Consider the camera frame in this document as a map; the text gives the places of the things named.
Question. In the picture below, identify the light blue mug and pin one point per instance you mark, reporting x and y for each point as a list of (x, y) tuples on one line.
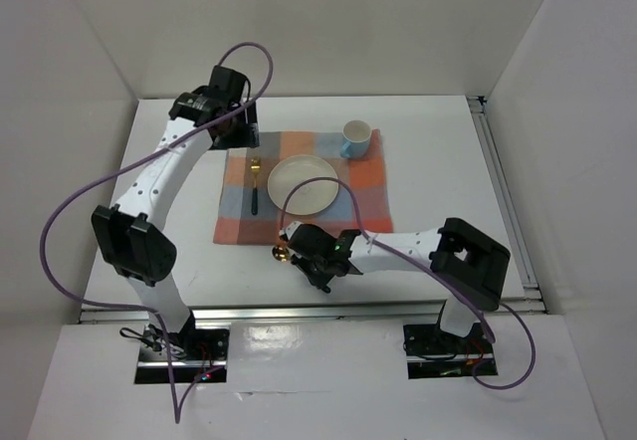
[(356, 139)]

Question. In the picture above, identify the gold fork green handle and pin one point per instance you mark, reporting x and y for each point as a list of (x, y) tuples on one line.
[(255, 170)]

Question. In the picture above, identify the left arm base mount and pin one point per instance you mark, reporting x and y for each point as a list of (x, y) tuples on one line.
[(205, 358)]

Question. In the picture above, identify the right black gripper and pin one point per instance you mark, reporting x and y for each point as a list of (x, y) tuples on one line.
[(318, 280)]

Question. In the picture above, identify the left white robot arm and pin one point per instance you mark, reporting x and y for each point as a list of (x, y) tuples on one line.
[(130, 233)]

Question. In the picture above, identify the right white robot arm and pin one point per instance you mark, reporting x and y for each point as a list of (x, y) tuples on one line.
[(469, 264)]

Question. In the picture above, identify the aluminium side rail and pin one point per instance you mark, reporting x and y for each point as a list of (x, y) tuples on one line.
[(533, 295)]

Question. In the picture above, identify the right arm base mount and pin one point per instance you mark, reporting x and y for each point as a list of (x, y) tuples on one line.
[(434, 354)]

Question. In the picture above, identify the cream ceramic plate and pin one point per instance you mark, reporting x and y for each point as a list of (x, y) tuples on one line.
[(304, 172)]

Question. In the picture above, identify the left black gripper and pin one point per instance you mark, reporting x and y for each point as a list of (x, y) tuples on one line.
[(247, 136)]

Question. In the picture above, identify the gold spoon green handle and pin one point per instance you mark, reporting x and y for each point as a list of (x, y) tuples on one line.
[(281, 253)]

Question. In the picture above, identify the checkered orange blue cloth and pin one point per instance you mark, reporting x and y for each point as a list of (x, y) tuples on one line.
[(366, 177)]

